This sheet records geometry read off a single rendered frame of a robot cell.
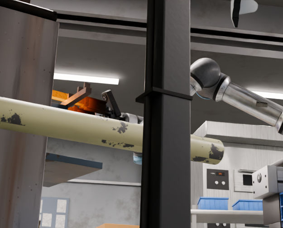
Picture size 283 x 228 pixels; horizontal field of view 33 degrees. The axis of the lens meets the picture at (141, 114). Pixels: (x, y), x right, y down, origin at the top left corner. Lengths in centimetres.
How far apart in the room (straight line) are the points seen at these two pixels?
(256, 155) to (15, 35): 555
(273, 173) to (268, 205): 12
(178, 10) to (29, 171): 46
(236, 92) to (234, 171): 428
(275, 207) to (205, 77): 55
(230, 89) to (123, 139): 123
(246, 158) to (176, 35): 575
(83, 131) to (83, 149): 1111
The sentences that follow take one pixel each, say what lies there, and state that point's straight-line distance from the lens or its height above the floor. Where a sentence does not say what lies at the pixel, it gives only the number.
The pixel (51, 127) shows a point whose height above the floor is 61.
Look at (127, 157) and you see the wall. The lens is 1186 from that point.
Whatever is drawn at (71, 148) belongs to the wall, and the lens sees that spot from 1182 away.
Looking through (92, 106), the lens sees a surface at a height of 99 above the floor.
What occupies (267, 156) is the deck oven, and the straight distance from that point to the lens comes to 643.
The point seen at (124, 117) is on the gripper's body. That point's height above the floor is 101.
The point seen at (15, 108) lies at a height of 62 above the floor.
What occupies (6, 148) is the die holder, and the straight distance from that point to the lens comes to 91.
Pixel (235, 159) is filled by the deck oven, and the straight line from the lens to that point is 624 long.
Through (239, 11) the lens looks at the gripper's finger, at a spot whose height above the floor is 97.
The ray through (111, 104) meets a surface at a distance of 186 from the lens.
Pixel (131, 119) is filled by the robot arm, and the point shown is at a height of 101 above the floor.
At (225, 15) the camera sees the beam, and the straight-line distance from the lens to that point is 604.
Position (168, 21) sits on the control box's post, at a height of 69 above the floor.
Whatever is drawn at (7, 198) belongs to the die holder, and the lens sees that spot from 90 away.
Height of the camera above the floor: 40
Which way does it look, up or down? 20 degrees up
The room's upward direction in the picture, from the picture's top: 2 degrees clockwise
